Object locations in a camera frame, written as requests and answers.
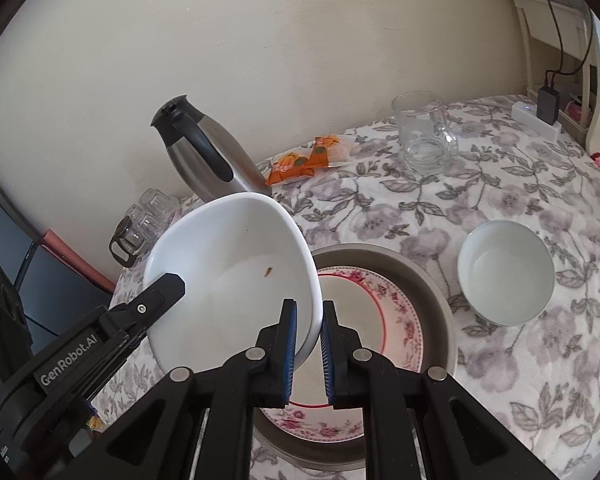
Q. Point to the stainless steel thermos jug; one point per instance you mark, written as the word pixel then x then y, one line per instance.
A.
pixel 204 154

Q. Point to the white power strip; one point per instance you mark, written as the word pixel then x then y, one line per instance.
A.
pixel 527 115

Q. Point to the small clear drinking glass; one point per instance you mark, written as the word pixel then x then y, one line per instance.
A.
pixel 142 227

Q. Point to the floral grey white tablecloth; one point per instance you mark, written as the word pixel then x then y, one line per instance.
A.
pixel 541 380

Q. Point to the orange snack packet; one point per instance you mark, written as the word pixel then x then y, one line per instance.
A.
pixel 290 166
pixel 330 151

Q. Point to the pale blue-white round bowl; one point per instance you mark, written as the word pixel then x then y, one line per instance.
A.
pixel 506 272

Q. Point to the large clear glass mug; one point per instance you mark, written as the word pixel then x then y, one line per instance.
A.
pixel 427 142

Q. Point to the white squarish ceramic bowl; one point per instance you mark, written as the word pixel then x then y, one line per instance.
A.
pixel 230 269

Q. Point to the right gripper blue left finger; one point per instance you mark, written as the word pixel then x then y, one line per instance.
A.
pixel 199 425

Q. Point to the white wooden chair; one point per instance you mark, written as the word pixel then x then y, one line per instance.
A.
pixel 571 38

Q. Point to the floral pink rimmed plate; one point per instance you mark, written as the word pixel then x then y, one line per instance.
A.
pixel 386 322

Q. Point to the black charger plug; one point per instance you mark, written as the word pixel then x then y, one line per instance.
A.
pixel 547 107

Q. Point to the person's left hand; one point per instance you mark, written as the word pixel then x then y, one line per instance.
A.
pixel 96 424

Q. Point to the large stainless steel plate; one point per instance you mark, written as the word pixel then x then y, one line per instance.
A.
pixel 440 348

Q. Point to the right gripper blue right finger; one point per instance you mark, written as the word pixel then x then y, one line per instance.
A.
pixel 418 425

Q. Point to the glass coffee pot black handle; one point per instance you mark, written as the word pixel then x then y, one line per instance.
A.
pixel 127 243

